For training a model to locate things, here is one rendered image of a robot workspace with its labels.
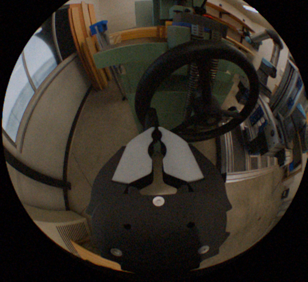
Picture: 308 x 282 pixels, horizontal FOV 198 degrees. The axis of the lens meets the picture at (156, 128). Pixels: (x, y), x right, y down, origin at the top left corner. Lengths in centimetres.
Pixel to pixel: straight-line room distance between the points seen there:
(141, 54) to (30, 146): 116
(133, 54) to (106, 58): 9
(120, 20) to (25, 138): 280
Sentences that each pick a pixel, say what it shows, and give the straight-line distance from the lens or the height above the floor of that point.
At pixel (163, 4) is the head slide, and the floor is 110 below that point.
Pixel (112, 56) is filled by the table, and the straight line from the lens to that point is 34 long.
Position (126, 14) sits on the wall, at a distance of 289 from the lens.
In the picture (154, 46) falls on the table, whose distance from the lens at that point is 31.
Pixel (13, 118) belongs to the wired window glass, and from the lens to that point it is 123.
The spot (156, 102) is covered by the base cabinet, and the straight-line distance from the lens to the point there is 43.
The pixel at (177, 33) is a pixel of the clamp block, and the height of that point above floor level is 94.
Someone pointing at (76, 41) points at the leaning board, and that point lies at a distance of 175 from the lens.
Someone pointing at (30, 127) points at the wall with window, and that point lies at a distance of 118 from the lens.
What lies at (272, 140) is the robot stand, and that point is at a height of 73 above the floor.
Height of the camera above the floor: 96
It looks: 60 degrees down
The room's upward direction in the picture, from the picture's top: 2 degrees counter-clockwise
